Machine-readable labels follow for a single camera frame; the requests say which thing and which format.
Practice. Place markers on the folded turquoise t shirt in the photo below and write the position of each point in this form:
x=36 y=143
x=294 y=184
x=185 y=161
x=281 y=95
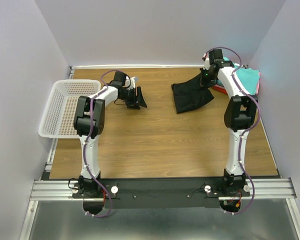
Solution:
x=248 y=79

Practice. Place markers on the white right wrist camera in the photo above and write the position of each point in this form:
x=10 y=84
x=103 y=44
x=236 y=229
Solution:
x=206 y=61

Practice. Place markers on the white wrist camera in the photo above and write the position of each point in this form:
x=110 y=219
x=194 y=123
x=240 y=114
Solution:
x=132 y=82
x=206 y=61

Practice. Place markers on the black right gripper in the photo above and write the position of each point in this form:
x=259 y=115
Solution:
x=205 y=81

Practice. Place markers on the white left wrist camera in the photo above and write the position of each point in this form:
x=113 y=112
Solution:
x=132 y=82

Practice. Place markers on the aluminium frame rail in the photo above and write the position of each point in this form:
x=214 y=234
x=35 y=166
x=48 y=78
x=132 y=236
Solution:
x=265 y=188

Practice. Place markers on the folded red t shirt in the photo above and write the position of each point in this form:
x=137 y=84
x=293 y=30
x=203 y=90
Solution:
x=220 y=89

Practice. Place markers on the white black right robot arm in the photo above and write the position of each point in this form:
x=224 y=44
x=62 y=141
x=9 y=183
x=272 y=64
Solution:
x=239 y=116

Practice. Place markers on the white plastic laundry basket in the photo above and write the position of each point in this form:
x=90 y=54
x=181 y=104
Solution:
x=57 y=121

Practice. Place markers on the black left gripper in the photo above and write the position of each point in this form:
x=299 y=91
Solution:
x=134 y=97

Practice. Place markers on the black t shirt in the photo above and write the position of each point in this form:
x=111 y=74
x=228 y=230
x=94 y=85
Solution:
x=190 y=95

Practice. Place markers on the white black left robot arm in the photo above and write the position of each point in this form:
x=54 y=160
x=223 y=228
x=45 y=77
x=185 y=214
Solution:
x=89 y=123

